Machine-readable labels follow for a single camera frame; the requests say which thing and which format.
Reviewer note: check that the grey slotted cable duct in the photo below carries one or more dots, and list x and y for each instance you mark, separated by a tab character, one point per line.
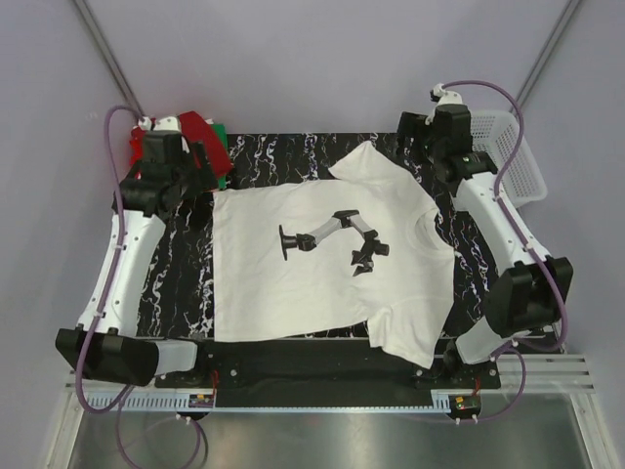
229	402

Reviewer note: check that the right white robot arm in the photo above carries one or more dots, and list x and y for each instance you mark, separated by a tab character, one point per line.
532	286

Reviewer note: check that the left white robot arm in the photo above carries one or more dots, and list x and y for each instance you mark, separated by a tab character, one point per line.
104	344

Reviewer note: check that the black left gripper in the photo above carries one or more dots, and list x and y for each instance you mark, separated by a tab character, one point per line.
204	177

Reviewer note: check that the bright red folded t-shirt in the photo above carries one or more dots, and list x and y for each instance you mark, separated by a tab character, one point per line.
136	144

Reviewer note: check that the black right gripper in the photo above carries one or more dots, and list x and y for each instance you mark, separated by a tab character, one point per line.
412	127

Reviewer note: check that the white printed t-shirt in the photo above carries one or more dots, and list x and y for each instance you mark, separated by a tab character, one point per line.
358	248

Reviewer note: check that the dark red folded t-shirt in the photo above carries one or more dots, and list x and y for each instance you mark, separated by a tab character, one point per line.
196	129

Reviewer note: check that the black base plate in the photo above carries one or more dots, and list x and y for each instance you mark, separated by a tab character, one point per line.
326	367

